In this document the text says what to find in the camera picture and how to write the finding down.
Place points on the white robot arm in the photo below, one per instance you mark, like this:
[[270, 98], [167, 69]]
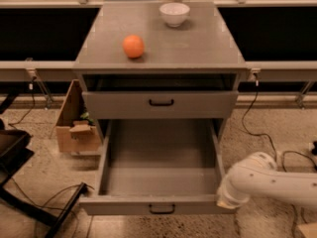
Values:
[[257, 175]]

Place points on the grey drawer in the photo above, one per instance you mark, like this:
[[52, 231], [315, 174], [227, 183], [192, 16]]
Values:
[[159, 104], [157, 167]]

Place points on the grey drawer cabinet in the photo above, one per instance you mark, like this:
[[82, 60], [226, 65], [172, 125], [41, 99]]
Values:
[[198, 55]]

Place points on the brown cardboard box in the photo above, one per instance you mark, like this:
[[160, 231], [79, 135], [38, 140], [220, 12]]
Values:
[[74, 131]]

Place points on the black chair frame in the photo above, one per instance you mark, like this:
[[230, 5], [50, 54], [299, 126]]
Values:
[[48, 178]]

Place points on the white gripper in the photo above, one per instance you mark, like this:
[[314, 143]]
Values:
[[230, 192]]

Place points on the white ceramic bowl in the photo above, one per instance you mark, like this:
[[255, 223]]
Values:
[[174, 14]]

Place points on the orange fruit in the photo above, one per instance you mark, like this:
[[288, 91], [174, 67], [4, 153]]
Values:
[[133, 46]]

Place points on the grey top drawer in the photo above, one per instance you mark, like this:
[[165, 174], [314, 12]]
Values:
[[159, 104]]

